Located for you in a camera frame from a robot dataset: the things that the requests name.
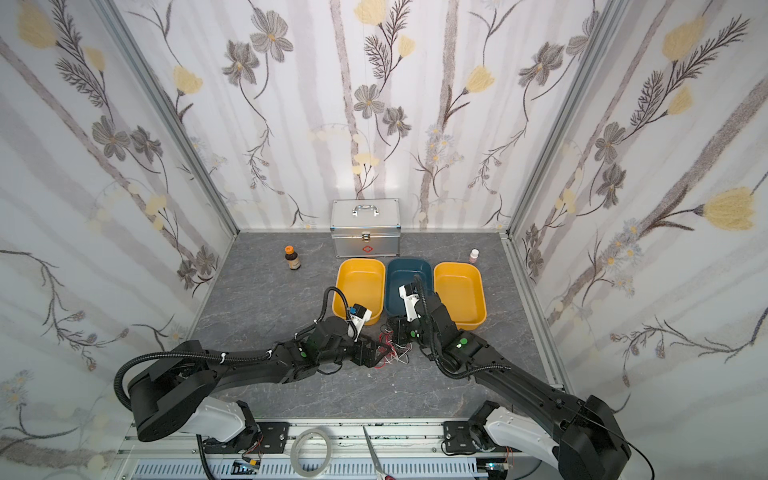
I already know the black cable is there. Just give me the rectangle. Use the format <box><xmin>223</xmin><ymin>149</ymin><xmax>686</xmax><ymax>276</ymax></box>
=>
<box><xmin>374</xmin><ymin>329</ymin><xmax>415</xmax><ymax>370</ymax></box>

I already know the red cable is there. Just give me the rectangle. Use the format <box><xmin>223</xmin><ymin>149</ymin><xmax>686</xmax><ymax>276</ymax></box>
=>
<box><xmin>373</xmin><ymin>329</ymin><xmax>409</xmax><ymax>364</ymax></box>

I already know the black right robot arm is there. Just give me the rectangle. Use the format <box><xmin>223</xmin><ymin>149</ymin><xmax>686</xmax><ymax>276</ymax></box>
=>
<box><xmin>395</xmin><ymin>276</ymin><xmax>638</xmax><ymax>479</ymax></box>

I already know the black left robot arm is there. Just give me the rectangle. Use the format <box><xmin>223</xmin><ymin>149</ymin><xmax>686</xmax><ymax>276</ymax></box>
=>
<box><xmin>113</xmin><ymin>286</ymin><xmax>387</xmax><ymax>442</ymax></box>

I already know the teal plastic bin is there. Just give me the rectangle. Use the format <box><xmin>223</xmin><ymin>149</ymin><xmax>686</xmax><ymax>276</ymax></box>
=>
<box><xmin>384</xmin><ymin>257</ymin><xmax>434</xmax><ymax>317</ymax></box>

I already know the left yellow plastic bin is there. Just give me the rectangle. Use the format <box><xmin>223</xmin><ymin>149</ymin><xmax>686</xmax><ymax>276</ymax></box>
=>
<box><xmin>336</xmin><ymin>258</ymin><xmax>386</xmax><ymax>326</ymax></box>

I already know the yellow plastic bin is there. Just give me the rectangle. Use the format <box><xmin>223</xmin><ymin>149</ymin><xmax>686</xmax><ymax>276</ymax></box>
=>
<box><xmin>433</xmin><ymin>262</ymin><xmax>487</xmax><ymax>330</ymax></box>
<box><xmin>336</xmin><ymin>258</ymin><xmax>386</xmax><ymax>326</ymax></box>

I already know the right yellow plastic bin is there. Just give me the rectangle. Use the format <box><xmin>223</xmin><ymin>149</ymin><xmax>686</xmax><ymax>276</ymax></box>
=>
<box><xmin>433</xmin><ymin>262</ymin><xmax>487</xmax><ymax>330</ymax></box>

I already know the silver first aid case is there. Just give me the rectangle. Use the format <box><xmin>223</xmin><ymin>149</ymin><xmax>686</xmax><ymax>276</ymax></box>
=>
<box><xmin>330</xmin><ymin>199</ymin><xmax>402</xmax><ymax>258</ymax></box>

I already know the brown bottle orange cap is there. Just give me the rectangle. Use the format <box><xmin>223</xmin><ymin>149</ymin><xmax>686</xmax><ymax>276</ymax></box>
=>
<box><xmin>284</xmin><ymin>245</ymin><xmax>301</xmax><ymax>270</ymax></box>

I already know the roll of clear tape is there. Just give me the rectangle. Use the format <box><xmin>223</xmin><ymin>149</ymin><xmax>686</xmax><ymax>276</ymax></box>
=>
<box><xmin>289</xmin><ymin>428</ymin><xmax>333</xmax><ymax>479</ymax></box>

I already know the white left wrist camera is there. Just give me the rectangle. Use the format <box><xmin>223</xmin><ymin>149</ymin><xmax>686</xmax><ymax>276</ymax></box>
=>
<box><xmin>347</xmin><ymin>304</ymin><xmax>372</xmax><ymax>341</ymax></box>

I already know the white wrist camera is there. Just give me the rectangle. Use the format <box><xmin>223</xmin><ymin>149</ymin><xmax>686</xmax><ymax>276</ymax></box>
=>
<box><xmin>398</xmin><ymin>283</ymin><xmax>421</xmax><ymax>323</ymax></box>
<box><xmin>347</xmin><ymin>304</ymin><xmax>372</xmax><ymax>341</ymax></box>

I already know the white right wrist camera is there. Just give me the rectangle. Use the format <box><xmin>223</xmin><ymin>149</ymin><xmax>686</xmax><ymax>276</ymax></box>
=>
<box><xmin>398</xmin><ymin>283</ymin><xmax>421</xmax><ymax>323</ymax></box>

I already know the aluminium front rail frame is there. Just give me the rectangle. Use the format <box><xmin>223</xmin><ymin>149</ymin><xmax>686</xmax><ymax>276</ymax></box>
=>
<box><xmin>108</xmin><ymin>409</ymin><xmax>565</xmax><ymax>479</ymax></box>

